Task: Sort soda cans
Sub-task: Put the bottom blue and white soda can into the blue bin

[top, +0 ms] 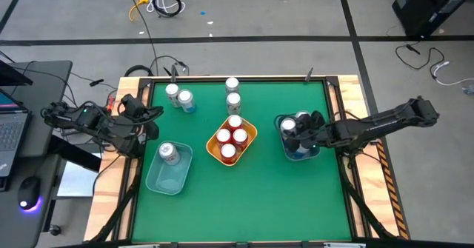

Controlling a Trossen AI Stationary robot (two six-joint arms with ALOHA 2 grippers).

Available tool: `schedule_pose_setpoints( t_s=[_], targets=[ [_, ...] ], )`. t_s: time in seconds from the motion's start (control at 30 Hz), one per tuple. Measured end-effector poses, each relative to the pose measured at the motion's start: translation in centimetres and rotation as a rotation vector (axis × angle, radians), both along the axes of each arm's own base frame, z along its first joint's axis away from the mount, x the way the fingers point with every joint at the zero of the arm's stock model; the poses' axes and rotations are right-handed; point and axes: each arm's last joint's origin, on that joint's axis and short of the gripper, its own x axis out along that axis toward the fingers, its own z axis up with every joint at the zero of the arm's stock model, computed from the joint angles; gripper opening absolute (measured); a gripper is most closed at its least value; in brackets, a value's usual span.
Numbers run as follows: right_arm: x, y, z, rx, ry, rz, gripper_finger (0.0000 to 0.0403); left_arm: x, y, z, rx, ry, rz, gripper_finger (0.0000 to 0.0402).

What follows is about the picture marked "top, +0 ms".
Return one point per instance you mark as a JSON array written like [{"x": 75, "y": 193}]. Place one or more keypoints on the dark grey side desk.
[{"x": 48, "y": 92}]

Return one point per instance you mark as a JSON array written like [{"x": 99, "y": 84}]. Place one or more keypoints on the black equipment case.
[{"x": 429, "y": 7}]

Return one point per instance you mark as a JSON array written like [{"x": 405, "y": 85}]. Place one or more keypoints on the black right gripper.
[{"x": 322, "y": 135}]

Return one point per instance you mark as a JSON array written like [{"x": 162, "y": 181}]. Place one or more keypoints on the black desk caster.
[{"x": 55, "y": 230}]

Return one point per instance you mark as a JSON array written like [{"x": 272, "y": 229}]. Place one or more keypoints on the blue grey plastic bin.
[{"x": 313, "y": 154}]

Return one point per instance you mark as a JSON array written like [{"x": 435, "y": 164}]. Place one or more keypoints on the red soda can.
[
  {"x": 235, "y": 122},
  {"x": 223, "y": 135}
]

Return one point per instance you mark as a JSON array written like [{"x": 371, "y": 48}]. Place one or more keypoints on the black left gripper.
[{"x": 131, "y": 107}]

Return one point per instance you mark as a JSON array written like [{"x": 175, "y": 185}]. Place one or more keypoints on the red soda cans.
[{"x": 240, "y": 135}]

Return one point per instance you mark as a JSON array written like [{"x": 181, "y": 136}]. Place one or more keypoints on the green table mat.
[{"x": 259, "y": 203}]

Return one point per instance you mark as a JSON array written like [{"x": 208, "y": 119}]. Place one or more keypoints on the black computer mouse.
[{"x": 29, "y": 190}]

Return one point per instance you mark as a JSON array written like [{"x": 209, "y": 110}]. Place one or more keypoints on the yellow black hazard tape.
[{"x": 392, "y": 196}]

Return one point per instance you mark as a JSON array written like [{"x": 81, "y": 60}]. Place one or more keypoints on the black aluminium table frame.
[{"x": 332, "y": 80}]

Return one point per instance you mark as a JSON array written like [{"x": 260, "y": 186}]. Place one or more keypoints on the black antenna stub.
[
  {"x": 309, "y": 73},
  {"x": 173, "y": 72}
]

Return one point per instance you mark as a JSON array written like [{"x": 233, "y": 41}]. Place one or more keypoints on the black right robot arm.
[{"x": 389, "y": 120}]

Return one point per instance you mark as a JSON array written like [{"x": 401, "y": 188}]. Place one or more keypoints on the light teal plastic bin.
[{"x": 170, "y": 181}]

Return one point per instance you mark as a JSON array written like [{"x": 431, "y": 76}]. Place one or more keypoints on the grey laptop computer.
[{"x": 13, "y": 133}]

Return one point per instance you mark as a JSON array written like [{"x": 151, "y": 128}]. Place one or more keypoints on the silver Diet Coke can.
[
  {"x": 232, "y": 84},
  {"x": 172, "y": 90},
  {"x": 233, "y": 100},
  {"x": 167, "y": 150}
]

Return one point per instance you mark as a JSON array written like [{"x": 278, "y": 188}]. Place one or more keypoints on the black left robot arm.
[{"x": 74, "y": 118}]

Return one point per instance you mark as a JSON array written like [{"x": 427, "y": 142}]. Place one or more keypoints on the yellow plastic bin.
[{"x": 215, "y": 148}]

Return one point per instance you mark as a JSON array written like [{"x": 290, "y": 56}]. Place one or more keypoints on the black monitor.
[{"x": 11, "y": 76}]

